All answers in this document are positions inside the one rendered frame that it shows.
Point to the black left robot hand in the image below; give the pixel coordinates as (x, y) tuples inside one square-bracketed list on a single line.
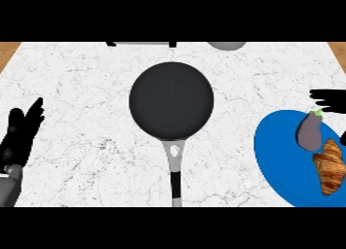
[(18, 136)]

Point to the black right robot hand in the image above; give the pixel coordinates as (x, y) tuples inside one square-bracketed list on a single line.
[(335, 99)]

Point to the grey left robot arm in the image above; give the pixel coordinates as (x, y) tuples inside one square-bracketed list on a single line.
[(6, 188)]

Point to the purple eggplant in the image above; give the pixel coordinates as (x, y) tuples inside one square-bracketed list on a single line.
[(310, 132)]

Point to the blue plate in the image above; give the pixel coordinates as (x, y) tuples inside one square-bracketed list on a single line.
[(279, 152)]

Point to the black frying pan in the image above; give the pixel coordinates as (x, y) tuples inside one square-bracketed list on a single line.
[(171, 103)]

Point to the brown croissant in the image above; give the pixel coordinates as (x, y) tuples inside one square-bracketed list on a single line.
[(331, 170)]

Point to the grey round bowl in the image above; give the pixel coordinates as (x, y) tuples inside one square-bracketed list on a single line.
[(226, 45)]

